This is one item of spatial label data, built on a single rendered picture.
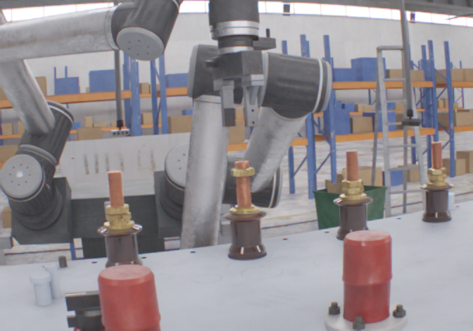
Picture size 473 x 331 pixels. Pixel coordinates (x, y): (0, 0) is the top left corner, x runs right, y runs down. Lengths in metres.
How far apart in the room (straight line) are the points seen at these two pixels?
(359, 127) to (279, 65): 9.15
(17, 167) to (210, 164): 1.02
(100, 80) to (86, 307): 8.09
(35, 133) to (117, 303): 1.67
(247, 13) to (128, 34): 0.24
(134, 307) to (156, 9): 0.67
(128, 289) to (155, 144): 5.32
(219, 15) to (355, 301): 0.64
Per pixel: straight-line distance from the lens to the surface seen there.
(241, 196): 1.12
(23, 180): 2.14
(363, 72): 10.48
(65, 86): 8.72
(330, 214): 5.49
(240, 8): 1.09
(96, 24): 1.15
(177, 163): 2.09
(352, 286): 0.73
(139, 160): 5.87
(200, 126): 1.37
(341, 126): 10.21
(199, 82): 1.35
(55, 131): 2.26
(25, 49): 1.29
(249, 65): 1.06
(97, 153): 5.81
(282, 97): 1.37
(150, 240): 3.12
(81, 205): 2.61
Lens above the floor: 1.67
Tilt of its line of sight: 4 degrees down
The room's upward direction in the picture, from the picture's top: 3 degrees counter-clockwise
